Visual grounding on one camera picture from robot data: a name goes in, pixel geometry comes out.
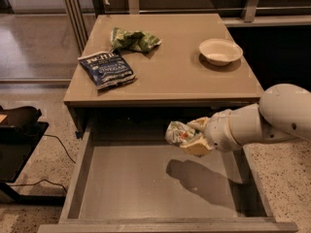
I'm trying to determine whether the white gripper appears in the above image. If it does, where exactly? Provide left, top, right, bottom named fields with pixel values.
left=180, top=110, right=241, bottom=156

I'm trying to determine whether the green crumpled chip bag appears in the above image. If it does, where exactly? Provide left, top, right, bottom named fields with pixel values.
left=110, top=27, right=162, bottom=52

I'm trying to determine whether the grey drawer cabinet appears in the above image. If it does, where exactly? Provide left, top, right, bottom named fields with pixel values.
left=64, top=14, right=263, bottom=132

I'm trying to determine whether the white bowl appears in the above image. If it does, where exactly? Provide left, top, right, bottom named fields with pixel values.
left=199, top=39, right=243, bottom=66

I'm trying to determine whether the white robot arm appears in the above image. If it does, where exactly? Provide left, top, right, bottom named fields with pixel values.
left=181, top=83, right=311, bottom=156

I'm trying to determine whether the crushed 7up can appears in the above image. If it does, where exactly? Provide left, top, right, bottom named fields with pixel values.
left=164, top=121, right=196, bottom=145

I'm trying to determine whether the black stand at left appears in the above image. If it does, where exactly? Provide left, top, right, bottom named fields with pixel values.
left=0, top=106, right=65, bottom=206

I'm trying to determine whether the black cable on floor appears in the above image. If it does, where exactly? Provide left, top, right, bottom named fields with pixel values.
left=9, top=133, right=77, bottom=194

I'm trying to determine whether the blue kettle chips bag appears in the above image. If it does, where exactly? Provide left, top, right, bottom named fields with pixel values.
left=78, top=50, right=135, bottom=90

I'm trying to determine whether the open grey top drawer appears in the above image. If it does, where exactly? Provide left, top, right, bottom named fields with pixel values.
left=38, top=125, right=297, bottom=233

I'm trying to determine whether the metal railing frame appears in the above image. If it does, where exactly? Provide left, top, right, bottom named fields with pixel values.
left=63, top=0, right=311, bottom=50

